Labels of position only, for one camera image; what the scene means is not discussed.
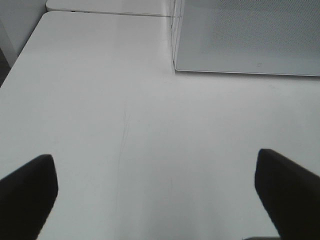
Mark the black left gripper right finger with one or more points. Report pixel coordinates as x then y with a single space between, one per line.
290 194

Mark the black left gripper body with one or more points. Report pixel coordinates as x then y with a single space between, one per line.
261 238

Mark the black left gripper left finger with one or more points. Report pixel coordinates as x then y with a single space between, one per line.
27 196

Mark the white microwave door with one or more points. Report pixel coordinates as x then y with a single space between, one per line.
273 37

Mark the white microwave oven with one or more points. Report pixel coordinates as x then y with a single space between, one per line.
176 15

